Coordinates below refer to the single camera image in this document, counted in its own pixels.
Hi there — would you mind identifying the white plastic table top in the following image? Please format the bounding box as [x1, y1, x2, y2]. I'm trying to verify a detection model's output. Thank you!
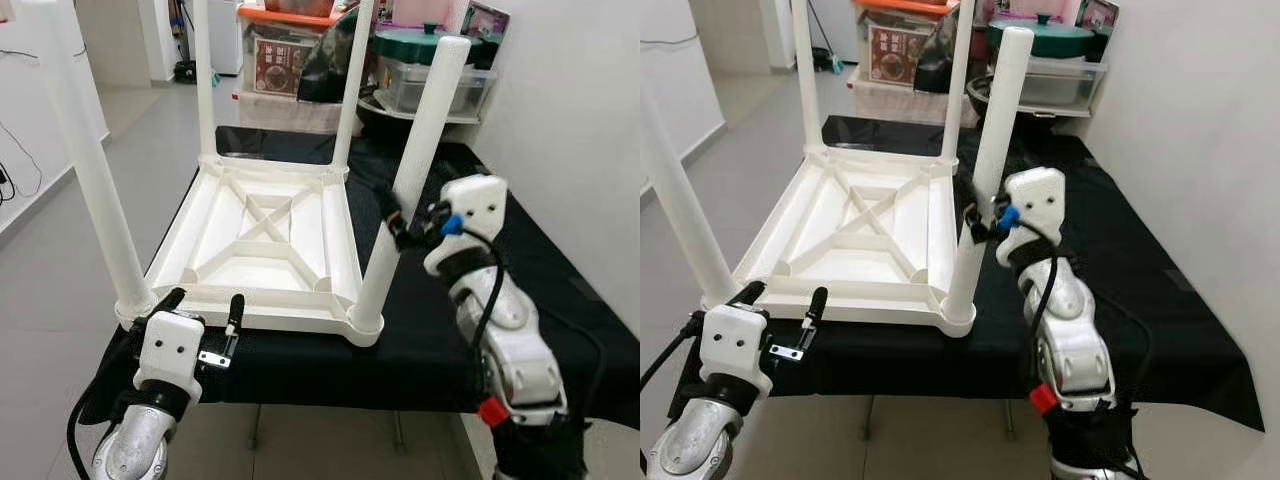
[115, 155, 386, 348]
[703, 148, 978, 338]

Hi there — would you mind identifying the black wok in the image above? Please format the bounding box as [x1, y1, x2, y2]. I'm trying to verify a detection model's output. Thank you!
[358, 90, 477, 137]
[967, 75, 1093, 122]

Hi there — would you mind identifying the clear plastic storage container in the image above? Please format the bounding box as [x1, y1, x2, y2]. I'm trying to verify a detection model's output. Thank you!
[1020, 55, 1110, 110]
[378, 57, 499, 114]

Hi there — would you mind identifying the black tablecloth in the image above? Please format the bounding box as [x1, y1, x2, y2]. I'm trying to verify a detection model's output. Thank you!
[80, 125, 641, 431]
[668, 115, 1266, 433]

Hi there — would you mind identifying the black glossy bag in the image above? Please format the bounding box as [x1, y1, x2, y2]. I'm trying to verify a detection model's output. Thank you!
[298, 5, 351, 105]
[913, 0, 961, 95]

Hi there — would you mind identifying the green lidded pot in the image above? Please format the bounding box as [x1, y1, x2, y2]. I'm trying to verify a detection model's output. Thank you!
[988, 13, 1097, 59]
[375, 22, 482, 67]

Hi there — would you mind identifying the red printed carton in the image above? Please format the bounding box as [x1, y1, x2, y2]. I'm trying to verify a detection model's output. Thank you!
[252, 35, 314, 99]
[867, 22, 932, 87]

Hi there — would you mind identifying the orange lidded storage box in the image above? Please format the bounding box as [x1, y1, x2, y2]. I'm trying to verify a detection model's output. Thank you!
[853, 0, 953, 93]
[238, 0, 348, 102]

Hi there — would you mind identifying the white appliance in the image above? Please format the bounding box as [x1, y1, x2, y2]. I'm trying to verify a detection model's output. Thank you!
[215, 0, 247, 77]
[824, 0, 862, 56]

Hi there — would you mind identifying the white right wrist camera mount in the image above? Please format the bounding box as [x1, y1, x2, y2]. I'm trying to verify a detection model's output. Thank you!
[423, 175, 510, 277]
[995, 167, 1068, 270]

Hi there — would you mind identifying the grey metal table frame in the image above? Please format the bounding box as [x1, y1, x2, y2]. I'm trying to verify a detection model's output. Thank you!
[860, 393, 1021, 443]
[248, 403, 408, 453]

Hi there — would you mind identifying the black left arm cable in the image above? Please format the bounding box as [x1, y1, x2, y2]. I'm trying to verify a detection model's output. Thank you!
[640, 313, 707, 393]
[65, 328, 142, 480]

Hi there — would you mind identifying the black wall cable bundle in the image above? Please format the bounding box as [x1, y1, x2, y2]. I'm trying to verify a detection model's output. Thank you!
[0, 45, 47, 203]

